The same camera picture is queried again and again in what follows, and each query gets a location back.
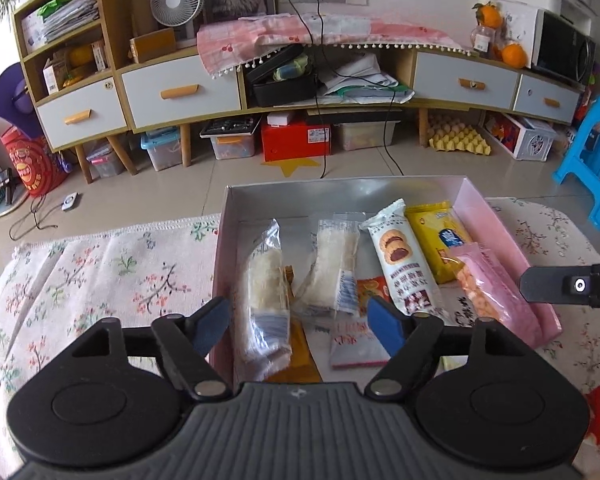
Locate orange white biscuit packet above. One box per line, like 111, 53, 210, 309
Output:
329, 276, 390, 370

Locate pink wafer packet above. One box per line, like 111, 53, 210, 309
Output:
443, 242, 543, 348

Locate clear white cracker pack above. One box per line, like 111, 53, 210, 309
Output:
292, 212, 365, 318

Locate white jam cookie pack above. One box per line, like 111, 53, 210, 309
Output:
360, 198, 450, 322

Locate yellow snack packet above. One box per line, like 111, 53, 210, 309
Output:
405, 200, 474, 284

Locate gold snack bar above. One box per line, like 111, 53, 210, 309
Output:
264, 263, 324, 386

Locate red white snack packet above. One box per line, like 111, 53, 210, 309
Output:
584, 386, 600, 446

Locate pink cardboard box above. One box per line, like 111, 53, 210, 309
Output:
208, 174, 564, 391

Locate blue plastic stool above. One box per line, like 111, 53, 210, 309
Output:
553, 97, 600, 231

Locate white patterned box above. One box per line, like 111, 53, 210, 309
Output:
483, 112, 557, 162

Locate yellow egg tray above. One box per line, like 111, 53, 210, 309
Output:
427, 115, 492, 156

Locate blue lid plastic bin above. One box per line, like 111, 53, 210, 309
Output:
140, 126, 182, 171

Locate clear plastic bin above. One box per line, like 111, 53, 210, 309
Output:
335, 122, 398, 152

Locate red shoe box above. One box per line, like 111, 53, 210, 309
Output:
261, 119, 332, 162

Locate red round lantern bag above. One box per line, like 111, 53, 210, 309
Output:
1, 126, 68, 198

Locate orange fruit lower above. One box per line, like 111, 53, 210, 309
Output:
501, 44, 528, 70

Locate orange fruit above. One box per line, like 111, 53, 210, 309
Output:
472, 2, 503, 30
501, 44, 528, 70

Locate black microwave oven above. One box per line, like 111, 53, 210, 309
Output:
531, 10, 596, 84

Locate wooden tv cabinet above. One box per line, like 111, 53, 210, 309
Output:
12, 0, 580, 152

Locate orange fruit upper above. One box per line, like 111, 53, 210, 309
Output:
472, 2, 503, 30

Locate black storage case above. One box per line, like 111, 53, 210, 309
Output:
245, 44, 323, 107

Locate pink cherry cloth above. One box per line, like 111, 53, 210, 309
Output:
197, 13, 469, 77

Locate purple hat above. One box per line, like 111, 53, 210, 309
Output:
0, 63, 43, 140

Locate white desk fan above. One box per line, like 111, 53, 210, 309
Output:
149, 0, 204, 48

